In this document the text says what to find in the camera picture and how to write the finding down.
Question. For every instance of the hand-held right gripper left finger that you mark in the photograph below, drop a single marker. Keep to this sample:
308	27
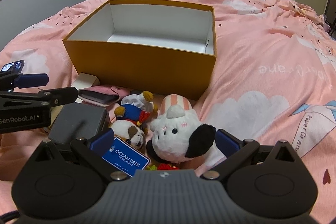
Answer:
101	144

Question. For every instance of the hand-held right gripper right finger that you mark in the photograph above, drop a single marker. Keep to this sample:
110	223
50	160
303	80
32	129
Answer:
225	141

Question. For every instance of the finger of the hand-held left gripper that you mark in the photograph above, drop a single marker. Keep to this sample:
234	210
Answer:
60	96
32	80

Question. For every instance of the blue card tag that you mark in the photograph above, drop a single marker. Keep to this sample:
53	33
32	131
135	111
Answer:
126	158

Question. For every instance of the grey square box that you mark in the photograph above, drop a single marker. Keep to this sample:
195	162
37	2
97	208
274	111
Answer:
78	119

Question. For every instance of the white glasses case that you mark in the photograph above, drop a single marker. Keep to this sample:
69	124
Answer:
88	80

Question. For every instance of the sailor dog plush toy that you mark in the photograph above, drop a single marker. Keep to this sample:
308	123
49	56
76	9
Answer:
131	112

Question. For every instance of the pink snap wallet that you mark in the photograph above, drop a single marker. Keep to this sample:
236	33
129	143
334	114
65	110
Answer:
105	90

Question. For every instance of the white plush with striped hat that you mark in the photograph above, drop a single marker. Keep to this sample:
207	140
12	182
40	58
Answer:
170	132

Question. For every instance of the orange crochet doll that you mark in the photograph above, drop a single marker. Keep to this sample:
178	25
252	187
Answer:
164	167

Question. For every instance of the orange cardboard box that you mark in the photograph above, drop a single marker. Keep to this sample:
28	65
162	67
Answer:
131	69

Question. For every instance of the pink printed blanket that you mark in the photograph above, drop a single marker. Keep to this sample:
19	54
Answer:
262	56

